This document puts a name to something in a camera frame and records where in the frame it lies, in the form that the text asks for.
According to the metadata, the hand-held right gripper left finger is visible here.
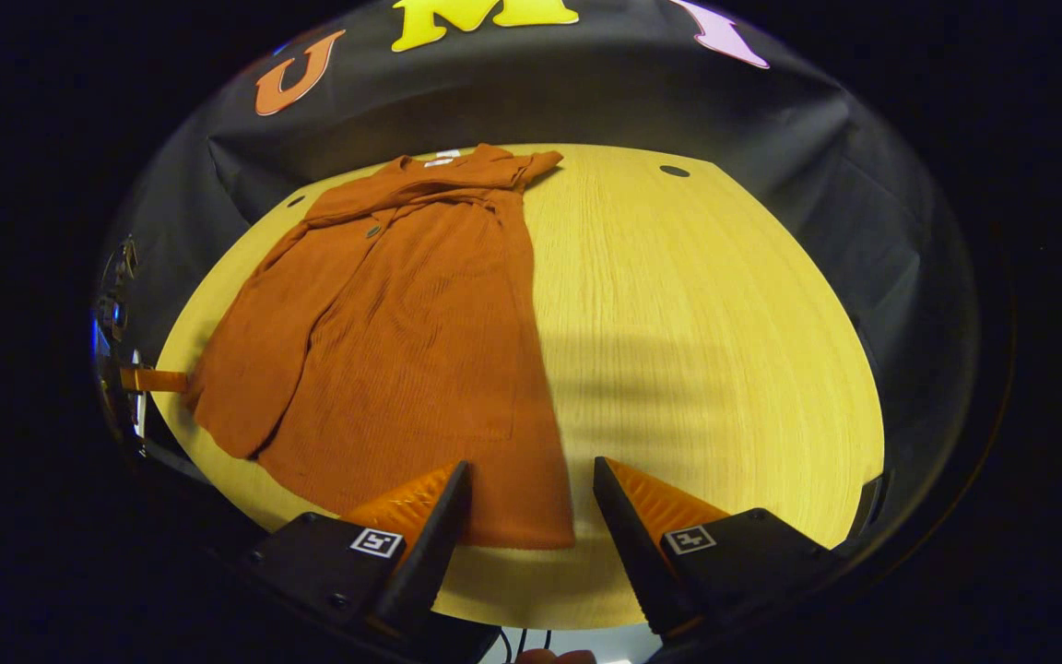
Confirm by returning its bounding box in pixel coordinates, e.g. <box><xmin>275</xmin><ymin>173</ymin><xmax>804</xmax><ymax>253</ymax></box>
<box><xmin>243</xmin><ymin>459</ymin><xmax>473</xmax><ymax>642</ymax></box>

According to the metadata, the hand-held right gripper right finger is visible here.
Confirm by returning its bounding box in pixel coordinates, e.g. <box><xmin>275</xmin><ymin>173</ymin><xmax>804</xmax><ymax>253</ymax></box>
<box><xmin>592</xmin><ymin>456</ymin><xmax>832</xmax><ymax>642</ymax></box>

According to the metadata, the black backdrop cloth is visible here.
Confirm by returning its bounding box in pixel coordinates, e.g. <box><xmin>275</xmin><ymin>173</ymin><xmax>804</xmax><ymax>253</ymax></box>
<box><xmin>93</xmin><ymin>0</ymin><xmax>982</xmax><ymax>573</ymax></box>

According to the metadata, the orange knit garment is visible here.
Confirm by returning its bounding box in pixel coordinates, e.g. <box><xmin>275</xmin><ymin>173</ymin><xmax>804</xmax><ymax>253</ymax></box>
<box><xmin>183</xmin><ymin>143</ymin><xmax>578</xmax><ymax>551</ymax></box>

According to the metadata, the black table corner bracket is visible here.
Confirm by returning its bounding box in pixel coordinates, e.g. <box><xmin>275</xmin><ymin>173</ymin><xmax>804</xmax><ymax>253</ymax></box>
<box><xmin>856</xmin><ymin>468</ymin><xmax>891</xmax><ymax>545</ymax></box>

